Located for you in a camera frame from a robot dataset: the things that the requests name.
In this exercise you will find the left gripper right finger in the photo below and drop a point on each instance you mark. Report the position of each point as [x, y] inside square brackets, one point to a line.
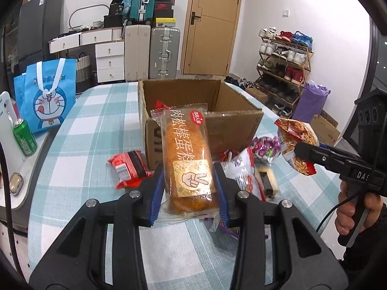
[277, 247]

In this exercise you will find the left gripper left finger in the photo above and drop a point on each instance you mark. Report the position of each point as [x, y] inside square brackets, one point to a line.
[100, 247]

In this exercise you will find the sandwich biscuit pack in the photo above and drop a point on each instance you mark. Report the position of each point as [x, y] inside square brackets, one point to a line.
[266, 181]

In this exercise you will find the purple candy bag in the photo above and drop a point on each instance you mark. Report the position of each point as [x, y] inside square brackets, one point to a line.
[266, 149]

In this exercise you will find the red black snack pack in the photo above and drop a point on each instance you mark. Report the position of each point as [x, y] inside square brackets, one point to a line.
[130, 168]

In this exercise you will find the white red snack bag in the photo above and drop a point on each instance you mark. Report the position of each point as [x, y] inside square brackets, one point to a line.
[242, 169]

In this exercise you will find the meat floss cake pack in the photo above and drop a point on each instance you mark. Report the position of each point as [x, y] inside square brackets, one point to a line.
[188, 167]

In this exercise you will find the red cone snack bag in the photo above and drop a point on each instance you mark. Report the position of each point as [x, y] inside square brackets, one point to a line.
[160, 105]

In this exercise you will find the right hand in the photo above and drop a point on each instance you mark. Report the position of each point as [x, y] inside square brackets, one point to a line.
[344, 222]

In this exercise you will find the small cardboard box floor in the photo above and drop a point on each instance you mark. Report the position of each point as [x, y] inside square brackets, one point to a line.
[327, 134]

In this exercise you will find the small earbuds case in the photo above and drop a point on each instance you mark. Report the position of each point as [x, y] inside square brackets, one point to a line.
[16, 183]

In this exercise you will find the white electric kettle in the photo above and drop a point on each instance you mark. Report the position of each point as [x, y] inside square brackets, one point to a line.
[13, 153]

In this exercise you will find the cardboard SF box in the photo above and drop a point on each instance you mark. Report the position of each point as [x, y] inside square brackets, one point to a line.
[231, 119]

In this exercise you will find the wooden shoe rack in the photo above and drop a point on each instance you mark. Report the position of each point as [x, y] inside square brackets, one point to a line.
[283, 68]

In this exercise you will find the green soda can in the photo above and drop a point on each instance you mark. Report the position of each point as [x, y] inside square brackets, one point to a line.
[24, 137]

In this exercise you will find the checked teal tablecloth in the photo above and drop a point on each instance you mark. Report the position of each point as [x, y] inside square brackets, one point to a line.
[103, 122]

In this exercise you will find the blue Doraemon tote bag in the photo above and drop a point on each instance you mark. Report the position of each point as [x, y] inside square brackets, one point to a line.
[45, 93]

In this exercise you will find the woven laundry basket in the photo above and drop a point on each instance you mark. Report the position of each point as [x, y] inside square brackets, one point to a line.
[83, 73]

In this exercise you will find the wooden door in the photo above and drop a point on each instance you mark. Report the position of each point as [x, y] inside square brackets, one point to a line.
[209, 36]

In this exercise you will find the white drawer cabinet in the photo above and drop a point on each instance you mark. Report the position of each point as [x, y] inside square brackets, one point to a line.
[108, 51]

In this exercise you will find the silver suitcase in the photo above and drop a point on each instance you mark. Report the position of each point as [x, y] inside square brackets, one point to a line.
[164, 53]

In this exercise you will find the beige suitcase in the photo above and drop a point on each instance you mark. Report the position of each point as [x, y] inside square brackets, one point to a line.
[136, 56]

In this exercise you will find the dark grey refrigerator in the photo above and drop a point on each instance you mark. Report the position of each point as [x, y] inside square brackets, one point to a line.
[39, 23]

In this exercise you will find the stacked shoe boxes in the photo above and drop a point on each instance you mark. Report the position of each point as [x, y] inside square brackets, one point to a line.
[164, 14]

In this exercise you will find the teal suitcase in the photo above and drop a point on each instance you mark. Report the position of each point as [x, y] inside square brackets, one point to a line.
[141, 11]

